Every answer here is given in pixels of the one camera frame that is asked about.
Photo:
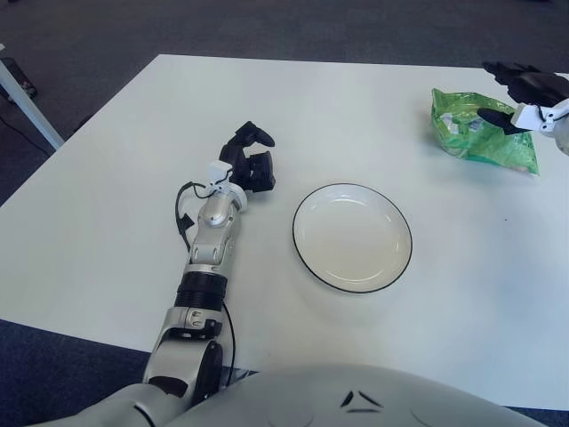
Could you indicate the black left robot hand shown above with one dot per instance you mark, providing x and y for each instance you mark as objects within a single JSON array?
[{"x": 260, "y": 173}]

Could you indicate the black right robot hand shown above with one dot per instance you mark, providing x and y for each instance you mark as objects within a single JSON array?
[{"x": 538, "y": 86}]

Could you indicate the green snack bag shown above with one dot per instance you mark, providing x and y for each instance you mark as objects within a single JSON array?
[{"x": 493, "y": 144}]

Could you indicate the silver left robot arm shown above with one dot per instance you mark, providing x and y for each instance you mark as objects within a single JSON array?
[{"x": 215, "y": 231}]

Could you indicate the white plate with black rim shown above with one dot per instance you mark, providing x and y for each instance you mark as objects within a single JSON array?
[{"x": 351, "y": 240}]

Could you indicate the grey robot torso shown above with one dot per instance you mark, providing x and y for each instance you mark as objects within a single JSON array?
[{"x": 311, "y": 400}]

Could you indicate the white neighbouring table leg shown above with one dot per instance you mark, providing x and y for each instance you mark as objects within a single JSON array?
[{"x": 31, "y": 111}]

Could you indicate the black object on floor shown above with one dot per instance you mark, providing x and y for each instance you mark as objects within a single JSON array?
[{"x": 22, "y": 78}]

